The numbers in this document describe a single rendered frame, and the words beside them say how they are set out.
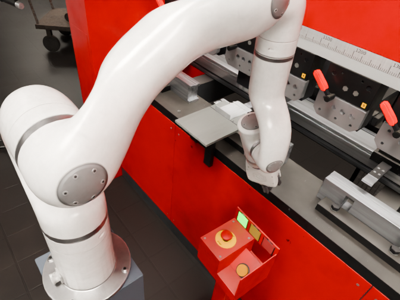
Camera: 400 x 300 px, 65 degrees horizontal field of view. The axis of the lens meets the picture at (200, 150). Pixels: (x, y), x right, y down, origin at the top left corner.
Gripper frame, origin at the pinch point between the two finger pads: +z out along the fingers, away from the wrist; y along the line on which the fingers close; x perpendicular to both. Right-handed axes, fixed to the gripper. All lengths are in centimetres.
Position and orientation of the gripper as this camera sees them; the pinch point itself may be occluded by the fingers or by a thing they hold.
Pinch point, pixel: (266, 186)
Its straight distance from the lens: 108.9
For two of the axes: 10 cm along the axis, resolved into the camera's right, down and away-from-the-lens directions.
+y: 8.2, 2.3, -5.2
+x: 4.9, -7.4, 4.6
